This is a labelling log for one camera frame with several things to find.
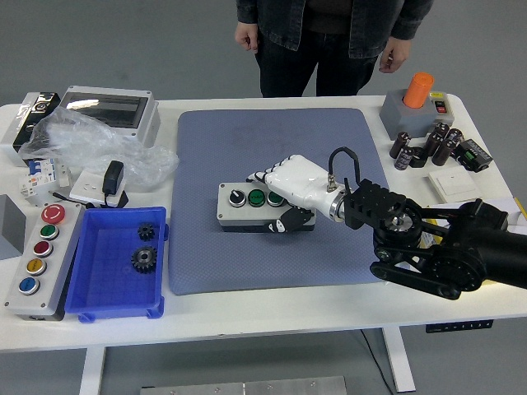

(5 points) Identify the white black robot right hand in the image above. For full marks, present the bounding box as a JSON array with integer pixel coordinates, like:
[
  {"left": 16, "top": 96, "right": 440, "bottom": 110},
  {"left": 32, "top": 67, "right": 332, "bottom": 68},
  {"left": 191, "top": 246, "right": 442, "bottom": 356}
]
[{"left": 245, "top": 154, "right": 346, "bottom": 235}]

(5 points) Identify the person's left hand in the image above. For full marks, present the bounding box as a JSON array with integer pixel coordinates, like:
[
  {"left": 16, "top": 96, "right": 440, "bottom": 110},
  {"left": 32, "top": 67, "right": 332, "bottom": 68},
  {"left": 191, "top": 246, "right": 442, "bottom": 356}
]
[{"left": 377, "top": 36, "right": 413, "bottom": 74}]

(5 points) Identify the black adapter cord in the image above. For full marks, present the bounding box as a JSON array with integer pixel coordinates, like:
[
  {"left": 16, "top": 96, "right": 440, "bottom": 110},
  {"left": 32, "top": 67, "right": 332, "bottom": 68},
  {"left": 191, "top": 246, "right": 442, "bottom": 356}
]
[{"left": 48, "top": 189, "right": 109, "bottom": 209}]

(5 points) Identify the grey base block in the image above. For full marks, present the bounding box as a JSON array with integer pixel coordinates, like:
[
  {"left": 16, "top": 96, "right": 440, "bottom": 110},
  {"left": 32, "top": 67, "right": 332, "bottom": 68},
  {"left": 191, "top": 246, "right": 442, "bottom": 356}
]
[{"left": 379, "top": 89, "right": 444, "bottom": 141}]

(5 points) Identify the white box with black panel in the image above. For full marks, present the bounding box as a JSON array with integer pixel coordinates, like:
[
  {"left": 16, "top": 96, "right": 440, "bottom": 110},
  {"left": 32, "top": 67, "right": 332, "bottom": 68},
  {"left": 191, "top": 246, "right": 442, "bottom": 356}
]
[{"left": 0, "top": 91, "right": 62, "bottom": 168}]

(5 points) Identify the white wall socket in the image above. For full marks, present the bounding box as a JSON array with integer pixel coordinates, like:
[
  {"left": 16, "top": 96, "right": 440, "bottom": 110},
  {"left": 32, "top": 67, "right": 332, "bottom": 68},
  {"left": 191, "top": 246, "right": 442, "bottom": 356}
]
[{"left": 68, "top": 170, "right": 129, "bottom": 209}]

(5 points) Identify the person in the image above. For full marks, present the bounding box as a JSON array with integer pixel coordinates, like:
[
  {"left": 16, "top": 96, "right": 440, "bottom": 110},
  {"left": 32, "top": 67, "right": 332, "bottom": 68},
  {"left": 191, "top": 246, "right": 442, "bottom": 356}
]
[{"left": 234, "top": 0, "right": 436, "bottom": 99}]

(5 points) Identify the grey metal plate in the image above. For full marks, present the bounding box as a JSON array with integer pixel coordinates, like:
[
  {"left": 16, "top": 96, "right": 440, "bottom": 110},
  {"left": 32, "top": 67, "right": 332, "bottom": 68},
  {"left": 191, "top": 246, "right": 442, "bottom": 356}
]
[{"left": 139, "top": 375, "right": 347, "bottom": 395}]

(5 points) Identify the black power adapter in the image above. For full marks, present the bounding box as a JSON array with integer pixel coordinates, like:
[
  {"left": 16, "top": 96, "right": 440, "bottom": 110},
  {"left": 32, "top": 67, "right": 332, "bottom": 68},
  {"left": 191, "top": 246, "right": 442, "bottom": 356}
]
[{"left": 101, "top": 160, "right": 125, "bottom": 197}]

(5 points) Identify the clear plastic bag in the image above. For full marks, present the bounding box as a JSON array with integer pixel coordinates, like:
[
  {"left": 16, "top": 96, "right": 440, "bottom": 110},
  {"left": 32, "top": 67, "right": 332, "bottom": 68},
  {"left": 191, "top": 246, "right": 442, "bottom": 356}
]
[{"left": 18, "top": 109, "right": 180, "bottom": 191}]

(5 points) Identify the blue plastic bin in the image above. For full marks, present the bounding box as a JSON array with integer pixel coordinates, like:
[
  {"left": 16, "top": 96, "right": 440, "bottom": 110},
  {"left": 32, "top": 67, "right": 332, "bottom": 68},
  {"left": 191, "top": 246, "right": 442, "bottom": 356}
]
[{"left": 64, "top": 205, "right": 170, "bottom": 324}]

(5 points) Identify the grey-blue padded mat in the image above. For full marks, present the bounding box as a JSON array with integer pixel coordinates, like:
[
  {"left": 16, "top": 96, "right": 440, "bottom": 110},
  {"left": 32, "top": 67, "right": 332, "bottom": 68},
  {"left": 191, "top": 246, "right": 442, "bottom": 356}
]
[{"left": 167, "top": 107, "right": 413, "bottom": 296}]

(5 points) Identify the white wall switch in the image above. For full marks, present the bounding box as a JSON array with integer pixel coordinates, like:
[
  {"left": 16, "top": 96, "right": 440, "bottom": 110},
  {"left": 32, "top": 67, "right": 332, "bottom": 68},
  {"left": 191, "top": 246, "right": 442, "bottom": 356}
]
[{"left": 427, "top": 165, "right": 483, "bottom": 203}]

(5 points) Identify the black desk control panel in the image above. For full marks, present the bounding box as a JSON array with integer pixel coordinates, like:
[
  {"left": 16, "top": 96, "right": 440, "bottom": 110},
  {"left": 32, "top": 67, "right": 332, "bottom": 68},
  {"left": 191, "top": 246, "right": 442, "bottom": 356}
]
[{"left": 425, "top": 318, "right": 494, "bottom": 333}]

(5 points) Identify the person's right hand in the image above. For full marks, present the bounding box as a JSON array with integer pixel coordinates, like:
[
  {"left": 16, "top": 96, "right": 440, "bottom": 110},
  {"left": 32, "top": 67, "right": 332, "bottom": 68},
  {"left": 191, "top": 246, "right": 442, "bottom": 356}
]
[{"left": 234, "top": 22, "right": 260, "bottom": 53}]

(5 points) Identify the white blue circuit breaker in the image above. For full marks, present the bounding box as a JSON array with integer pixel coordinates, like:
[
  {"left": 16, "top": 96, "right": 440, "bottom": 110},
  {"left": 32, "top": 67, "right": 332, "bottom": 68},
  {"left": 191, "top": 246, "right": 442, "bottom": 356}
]
[{"left": 18, "top": 157, "right": 73, "bottom": 207}]

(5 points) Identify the five-button grey control box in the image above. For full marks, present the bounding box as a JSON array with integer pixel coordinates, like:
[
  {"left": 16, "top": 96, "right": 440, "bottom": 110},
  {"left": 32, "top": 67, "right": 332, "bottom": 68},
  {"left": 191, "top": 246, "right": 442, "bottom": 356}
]
[{"left": 2, "top": 201, "right": 86, "bottom": 322}]

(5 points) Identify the orange cylinder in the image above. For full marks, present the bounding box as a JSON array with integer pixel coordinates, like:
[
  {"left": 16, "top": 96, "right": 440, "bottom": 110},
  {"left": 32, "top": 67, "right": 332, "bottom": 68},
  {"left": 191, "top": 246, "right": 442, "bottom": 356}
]
[{"left": 402, "top": 72, "right": 435, "bottom": 110}]

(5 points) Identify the grey metal block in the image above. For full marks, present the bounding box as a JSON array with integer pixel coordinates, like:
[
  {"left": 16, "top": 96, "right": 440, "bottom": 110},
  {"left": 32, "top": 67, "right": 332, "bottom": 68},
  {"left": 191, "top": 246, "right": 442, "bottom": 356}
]
[{"left": 0, "top": 193, "right": 26, "bottom": 261}]

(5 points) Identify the large black gear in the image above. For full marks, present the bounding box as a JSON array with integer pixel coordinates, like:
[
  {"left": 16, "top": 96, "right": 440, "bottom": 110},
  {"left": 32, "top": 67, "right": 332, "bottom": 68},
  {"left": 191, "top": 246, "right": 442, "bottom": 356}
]
[{"left": 130, "top": 245, "right": 159, "bottom": 274}]

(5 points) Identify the grey enclosure with clear lid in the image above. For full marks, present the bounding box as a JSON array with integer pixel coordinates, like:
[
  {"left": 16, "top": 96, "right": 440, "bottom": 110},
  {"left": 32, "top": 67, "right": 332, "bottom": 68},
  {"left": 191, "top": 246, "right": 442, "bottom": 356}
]
[{"left": 57, "top": 85, "right": 161, "bottom": 149}]

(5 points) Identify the white table leg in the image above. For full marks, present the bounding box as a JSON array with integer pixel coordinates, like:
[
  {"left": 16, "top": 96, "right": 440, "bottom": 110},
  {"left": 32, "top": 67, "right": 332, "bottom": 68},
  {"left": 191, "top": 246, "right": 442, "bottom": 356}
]
[
  {"left": 380, "top": 327, "right": 417, "bottom": 393},
  {"left": 78, "top": 346, "right": 107, "bottom": 395}
]

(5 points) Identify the yellow white carton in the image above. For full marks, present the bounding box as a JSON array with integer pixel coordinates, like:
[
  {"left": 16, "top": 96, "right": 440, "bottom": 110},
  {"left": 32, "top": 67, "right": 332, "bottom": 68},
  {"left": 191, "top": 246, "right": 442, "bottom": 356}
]
[{"left": 419, "top": 196, "right": 527, "bottom": 286}]

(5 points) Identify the black cable under table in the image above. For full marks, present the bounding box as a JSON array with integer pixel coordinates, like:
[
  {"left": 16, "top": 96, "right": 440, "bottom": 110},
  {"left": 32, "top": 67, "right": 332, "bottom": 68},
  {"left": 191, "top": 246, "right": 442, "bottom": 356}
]
[{"left": 360, "top": 328, "right": 396, "bottom": 395}]

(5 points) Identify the four-button grey control box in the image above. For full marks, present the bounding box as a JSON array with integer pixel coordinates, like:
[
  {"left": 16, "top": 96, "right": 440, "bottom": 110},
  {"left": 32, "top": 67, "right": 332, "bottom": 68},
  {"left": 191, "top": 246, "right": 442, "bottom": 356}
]
[{"left": 217, "top": 182, "right": 318, "bottom": 235}]

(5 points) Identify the black module with green terminals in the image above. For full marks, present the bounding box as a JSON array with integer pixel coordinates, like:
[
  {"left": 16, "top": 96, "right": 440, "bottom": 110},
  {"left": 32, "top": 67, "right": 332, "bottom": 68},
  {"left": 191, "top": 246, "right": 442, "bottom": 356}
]
[{"left": 452, "top": 138, "right": 494, "bottom": 173}]

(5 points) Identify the short black capacitor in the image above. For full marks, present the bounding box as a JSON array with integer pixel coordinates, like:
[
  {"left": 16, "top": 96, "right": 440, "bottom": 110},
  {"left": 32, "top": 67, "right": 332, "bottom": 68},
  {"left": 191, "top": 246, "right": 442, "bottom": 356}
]
[{"left": 409, "top": 146, "right": 429, "bottom": 169}]

